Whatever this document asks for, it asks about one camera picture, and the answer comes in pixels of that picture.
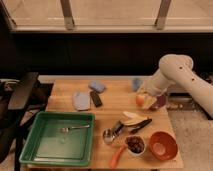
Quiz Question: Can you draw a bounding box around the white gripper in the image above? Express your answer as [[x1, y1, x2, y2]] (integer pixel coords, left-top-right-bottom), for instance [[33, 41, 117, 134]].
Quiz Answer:
[[137, 70, 171, 110]]

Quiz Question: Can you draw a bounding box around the orange apple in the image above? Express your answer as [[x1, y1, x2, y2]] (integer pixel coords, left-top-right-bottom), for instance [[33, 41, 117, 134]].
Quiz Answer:
[[135, 94, 146, 107]]

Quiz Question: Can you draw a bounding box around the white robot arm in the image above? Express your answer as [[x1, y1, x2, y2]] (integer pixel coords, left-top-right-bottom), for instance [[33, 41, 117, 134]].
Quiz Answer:
[[137, 54, 213, 118]]

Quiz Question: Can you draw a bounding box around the purple bowl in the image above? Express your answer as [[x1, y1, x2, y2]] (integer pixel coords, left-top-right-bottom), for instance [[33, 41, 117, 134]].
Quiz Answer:
[[150, 94, 166, 110]]

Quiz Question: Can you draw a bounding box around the white bowl with grapes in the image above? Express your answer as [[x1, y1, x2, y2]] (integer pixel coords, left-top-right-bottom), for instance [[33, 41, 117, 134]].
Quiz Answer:
[[125, 136, 146, 156]]

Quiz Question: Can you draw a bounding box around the red bowl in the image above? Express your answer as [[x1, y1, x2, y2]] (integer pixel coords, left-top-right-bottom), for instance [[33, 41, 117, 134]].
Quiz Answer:
[[149, 131, 178, 161]]

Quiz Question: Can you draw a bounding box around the blue cup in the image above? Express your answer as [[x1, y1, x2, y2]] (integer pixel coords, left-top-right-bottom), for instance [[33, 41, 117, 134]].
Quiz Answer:
[[132, 78, 143, 92]]

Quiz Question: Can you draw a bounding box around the yellow banana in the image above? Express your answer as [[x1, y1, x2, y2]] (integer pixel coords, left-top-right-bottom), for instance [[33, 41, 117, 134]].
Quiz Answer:
[[121, 111, 147, 126]]

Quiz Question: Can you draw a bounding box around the blue sponge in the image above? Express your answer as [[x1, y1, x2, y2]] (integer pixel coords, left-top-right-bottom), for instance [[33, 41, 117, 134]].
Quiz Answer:
[[89, 80, 105, 93]]

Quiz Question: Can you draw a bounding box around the black rectangular block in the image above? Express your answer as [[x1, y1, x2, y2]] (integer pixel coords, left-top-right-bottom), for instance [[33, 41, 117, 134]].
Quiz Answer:
[[90, 91, 102, 107]]

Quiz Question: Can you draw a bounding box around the silver measuring cup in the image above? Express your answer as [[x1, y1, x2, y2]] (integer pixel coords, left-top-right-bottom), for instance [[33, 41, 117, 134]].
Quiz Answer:
[[102, 121, 124, 144]]

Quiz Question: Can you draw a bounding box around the light blue cloth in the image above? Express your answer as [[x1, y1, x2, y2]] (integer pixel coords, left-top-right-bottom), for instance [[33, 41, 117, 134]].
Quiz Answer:
[[72, 91, 91, 111]]

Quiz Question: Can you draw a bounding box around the orange carrot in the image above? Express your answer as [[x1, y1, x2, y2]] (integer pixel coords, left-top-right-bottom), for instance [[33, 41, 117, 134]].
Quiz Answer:
[[109, 145, 127, 168]]

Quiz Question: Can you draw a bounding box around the silver fork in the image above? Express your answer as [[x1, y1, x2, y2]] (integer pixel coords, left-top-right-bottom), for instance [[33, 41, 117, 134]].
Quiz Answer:
[[60, 125, 90, 133]]

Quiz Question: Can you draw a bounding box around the green plastic tray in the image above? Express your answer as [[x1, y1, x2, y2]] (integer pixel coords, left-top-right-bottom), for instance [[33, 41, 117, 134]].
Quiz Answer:
[[19, 111, 95, 167]]

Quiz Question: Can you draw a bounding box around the black office chair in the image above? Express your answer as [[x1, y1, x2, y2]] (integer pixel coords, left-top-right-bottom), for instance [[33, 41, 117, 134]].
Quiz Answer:
[[0, 72, 48, 171]]

